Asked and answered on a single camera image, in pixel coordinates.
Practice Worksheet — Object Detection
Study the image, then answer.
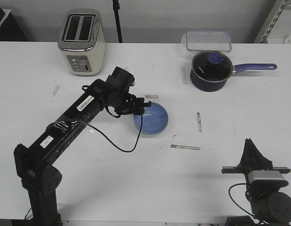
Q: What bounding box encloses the clear plastic food container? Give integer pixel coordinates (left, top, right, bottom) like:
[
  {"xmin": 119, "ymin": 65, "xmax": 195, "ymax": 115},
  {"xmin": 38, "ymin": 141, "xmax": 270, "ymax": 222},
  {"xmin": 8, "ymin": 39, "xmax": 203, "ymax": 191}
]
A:
[{"xmin": 181, "ymin": 31, "xmax": 232, "ymax": 52}]

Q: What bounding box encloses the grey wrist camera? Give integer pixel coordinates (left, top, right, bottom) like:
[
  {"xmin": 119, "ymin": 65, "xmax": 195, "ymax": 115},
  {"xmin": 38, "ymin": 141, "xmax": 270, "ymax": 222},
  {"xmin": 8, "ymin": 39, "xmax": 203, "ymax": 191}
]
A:
[{"xmin": 248, "ymin": 170, "xmax": 284, "ymax": 184}]

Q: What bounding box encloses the blue saucepan with handle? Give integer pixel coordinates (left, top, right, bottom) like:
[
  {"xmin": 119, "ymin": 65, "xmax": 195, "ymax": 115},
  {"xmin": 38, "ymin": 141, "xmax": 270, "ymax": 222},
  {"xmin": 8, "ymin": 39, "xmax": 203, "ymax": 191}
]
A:
[{"xmin": 190, "ymin": 50, "xmax": 277, "ymax": 92}]

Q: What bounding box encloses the glass saucepan lid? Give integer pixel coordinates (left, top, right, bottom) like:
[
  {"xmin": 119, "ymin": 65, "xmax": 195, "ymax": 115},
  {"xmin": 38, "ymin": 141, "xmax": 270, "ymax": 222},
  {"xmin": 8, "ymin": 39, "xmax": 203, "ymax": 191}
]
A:
[{"xmin": 191, "ymin": 50, "xmax": 233, "ymax": 82}]

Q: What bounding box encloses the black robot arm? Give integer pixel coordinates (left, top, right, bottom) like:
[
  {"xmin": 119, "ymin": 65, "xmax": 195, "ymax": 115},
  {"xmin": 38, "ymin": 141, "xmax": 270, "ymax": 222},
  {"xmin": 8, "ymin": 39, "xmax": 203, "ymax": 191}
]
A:
[
  {"xmin": 10, "ymin": 67, "xmax": 151, "ymax": 226},
  {"xmin": 221, "ymin": 138, "xmax": 291, "ymax": 226}
]

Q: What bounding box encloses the cream two-slot toaster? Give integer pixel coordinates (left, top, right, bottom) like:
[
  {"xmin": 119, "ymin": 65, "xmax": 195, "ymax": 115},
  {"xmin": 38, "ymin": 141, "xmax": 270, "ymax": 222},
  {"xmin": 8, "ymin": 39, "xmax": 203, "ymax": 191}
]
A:
[{"xmin": 58, "ymin": 8, "xmax": 106, "ymax": 77}]

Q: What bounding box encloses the green plastic bowl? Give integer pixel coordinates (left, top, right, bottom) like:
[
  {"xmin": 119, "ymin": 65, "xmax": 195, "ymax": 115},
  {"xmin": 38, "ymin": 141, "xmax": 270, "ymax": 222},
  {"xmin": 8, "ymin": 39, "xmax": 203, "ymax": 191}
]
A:
[{"xmin": 141, "ymin": 123, "xmax": 168, "ymax": 137}]

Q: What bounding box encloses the grey metal shelf upright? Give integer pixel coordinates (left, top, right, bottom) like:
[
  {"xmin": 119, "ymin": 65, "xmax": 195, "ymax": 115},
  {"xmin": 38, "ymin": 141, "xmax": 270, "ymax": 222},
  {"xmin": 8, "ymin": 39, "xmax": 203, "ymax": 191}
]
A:
[{"xmin": 253, "ymin": 0, "xmax": 291, "ymax": 44}]

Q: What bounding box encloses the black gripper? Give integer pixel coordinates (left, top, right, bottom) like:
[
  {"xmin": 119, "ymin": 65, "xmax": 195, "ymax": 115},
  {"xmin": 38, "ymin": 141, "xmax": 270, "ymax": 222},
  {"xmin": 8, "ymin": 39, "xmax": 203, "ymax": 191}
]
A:
[
  {"xmin": 221, "ymin": 138, "xmax": 291, "ymax": 188},
  {"xmin": 114, "ymin": 94, "xmax": 152, "ymax": 115}
]

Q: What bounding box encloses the blue plastic bowl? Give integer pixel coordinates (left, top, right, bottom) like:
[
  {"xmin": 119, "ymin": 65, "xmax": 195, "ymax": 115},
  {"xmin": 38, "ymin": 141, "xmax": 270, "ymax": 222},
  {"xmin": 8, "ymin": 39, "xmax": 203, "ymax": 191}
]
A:
[{"xmin": 133, "ymin": 102, "xmax": 168, "ymax": 130}]

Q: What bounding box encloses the black tripod pole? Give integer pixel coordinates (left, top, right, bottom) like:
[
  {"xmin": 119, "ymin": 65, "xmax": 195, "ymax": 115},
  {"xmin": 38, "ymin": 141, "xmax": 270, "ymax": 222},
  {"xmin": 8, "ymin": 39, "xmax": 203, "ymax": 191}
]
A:
[{"xmin": 113, "ymin": 0, "xmax": 123, "ymax": 43}]

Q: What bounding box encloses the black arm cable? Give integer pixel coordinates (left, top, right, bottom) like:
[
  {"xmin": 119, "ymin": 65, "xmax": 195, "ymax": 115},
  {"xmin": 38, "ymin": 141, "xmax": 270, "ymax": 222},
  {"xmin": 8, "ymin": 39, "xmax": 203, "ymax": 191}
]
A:
[
  {"xmin": 76, "ymin": 107, "xmax": 144, "ymax": 153},
  {"xmin": 228, "ymin": 183, "xmax": 261, "ymax": 224}
]

